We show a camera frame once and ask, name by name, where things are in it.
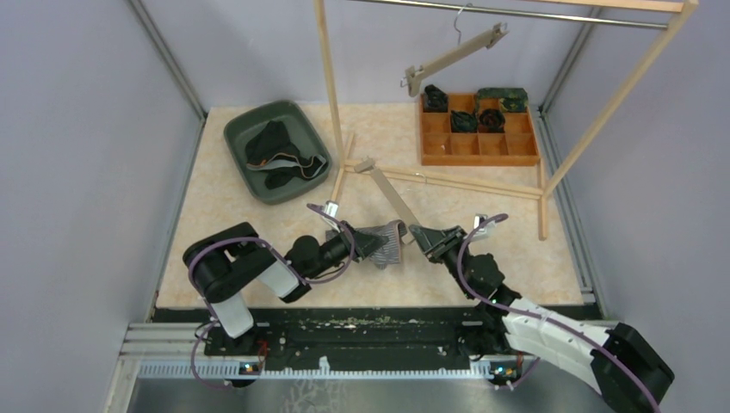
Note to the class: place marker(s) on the black underwear orange trim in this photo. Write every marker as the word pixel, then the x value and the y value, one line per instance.
pixel 273 152

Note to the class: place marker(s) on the wooden clip hanger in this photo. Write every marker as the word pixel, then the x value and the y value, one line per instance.
pixel 414 76
pixel 392 195

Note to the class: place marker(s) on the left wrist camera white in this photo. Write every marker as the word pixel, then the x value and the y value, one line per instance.
pixel 329 209

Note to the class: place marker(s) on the green plastic basin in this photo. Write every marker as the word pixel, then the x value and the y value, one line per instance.
pixel 243 128

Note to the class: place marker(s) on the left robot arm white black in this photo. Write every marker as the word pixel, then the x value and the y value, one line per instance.
pixel 222 265

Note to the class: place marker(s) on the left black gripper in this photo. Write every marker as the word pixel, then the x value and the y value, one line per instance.
pixel 365 243

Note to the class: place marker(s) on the folded green camouflage cloth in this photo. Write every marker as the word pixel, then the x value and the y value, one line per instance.
pixel 510 100

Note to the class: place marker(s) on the rolled dark sock middle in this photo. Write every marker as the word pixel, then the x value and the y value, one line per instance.
pixel 463 122

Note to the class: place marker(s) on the rolled black sock top-left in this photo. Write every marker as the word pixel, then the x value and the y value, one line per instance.
pixel 435 100

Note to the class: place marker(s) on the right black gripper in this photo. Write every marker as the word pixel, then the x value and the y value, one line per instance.
pixel 437 243

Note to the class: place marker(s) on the metal hanging rod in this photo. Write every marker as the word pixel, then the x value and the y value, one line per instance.
pixel 521 14

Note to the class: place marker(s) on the rolled black red sock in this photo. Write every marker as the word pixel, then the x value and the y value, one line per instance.
pixel 491 120

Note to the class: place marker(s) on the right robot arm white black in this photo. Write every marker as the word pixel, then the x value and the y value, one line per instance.
pixel 617 362

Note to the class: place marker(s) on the wooden clothes rack frame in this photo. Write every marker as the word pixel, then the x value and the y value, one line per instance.
pixel 680 12

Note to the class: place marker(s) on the grey striped underwear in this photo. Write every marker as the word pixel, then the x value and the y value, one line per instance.
pixel 391 253

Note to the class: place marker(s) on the wooden compartment tray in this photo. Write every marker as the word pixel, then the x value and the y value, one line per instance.
pixel 438 146

